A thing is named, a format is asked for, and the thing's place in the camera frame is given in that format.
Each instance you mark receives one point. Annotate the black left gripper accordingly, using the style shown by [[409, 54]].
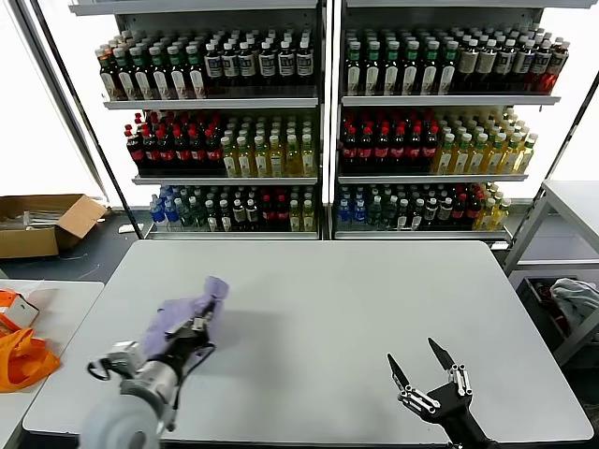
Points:
[[187, 348]]

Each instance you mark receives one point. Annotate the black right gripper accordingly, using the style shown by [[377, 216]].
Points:
[[451, 414]]

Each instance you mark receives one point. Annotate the purple t-shirt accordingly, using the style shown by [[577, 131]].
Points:
[[178, 318]]

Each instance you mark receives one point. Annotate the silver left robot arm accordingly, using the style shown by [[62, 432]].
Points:
[[154, 379]]

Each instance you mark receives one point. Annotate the dark green bottle white cap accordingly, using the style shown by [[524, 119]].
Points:
[[226, 217], [402, 217], [417, 216], [212, 217]]

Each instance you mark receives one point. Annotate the clear green water bottle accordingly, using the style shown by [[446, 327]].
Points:
[[197, 212], [374, 212], [389, 212], [185, 212]]

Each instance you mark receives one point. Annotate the blue drink bottle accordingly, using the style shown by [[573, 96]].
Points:
[[156, 212], [171, 211], [359, 210], [344, 211]]

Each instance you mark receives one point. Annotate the small white floor scrap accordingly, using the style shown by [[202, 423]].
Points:
[[125, 229]]

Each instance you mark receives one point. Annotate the dark bottle brown label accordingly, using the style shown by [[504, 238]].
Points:
[[431, 211], [445, 210], [239, 212], [252, 212]]

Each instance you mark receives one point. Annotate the white side table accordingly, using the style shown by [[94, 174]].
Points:
[[70, 318]]

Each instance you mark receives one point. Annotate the dark storage crate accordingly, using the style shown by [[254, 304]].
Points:
[[531, 292]]

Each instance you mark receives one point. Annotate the small cola bottle red cap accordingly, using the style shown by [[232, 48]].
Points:
[[473, 207], [267, 212], [461, 209], [281, 212]]

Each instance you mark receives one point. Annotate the red packaged item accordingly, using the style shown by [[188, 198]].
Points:
[[545, 294]]

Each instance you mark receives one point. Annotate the small yellow green tea bottle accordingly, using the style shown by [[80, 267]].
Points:
[[308, 216], [294, 217], [501, 213], [486, 216]]

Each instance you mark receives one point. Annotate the light grey crumpled garment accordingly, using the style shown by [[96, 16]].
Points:
[[573, 299]]

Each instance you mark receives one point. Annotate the yellow tea bottle white cap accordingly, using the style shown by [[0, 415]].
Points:
[[495, 159], [462, 159], [276, 160], [511, 159], [526, 156], [478, 159], [308, 159], [261, 160], [445, 159], [229, 161], [244, 160], [293, 159]]

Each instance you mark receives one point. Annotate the orange cloth bag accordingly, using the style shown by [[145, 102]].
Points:
[[23, 365]]

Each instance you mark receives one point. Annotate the open cardboard box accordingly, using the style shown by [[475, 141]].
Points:
[[28, 243]]

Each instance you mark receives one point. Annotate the orange and white carton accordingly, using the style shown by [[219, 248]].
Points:
[[9, 299]]

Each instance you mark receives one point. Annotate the clear plastic packets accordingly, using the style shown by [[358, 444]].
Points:
[[28, 220]]

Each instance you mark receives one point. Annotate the black slanted pole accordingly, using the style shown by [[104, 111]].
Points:
[[102, 149], [580, 116]]

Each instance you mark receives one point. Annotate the grey metal shelving unit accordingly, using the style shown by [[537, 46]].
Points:
[[210, 104], [444, 100]]

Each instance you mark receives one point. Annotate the dark tea bottle green label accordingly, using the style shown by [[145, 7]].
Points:
[[448, 70], [160, 76], [196, 75], [393, 70], [178, 75], [354, 70], [125, 77], [374, 70], [412, 70], [430, 70], [141, 77]]

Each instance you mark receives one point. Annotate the dark drink bottle white label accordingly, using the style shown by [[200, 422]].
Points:
[[304, 62], [213, 65], [286, 63], [505, 63], [540, 63], [230, 64], [246, 64], [267, 63], [523, 63]]

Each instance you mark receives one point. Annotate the amber tea bottle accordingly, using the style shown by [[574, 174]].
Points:
[[108, 77]]

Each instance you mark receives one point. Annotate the dark bottle beige label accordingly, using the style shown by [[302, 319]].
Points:
[[468, 63], [486, 63]]

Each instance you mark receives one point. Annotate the red drink bottle white label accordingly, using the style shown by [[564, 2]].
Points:
[[557, 65]]

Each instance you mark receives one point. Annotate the grey metal frame table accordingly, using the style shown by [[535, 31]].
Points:
[[575, 192]]

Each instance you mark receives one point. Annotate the white slanted frame post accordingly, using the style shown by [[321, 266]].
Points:
[[60, 93]]

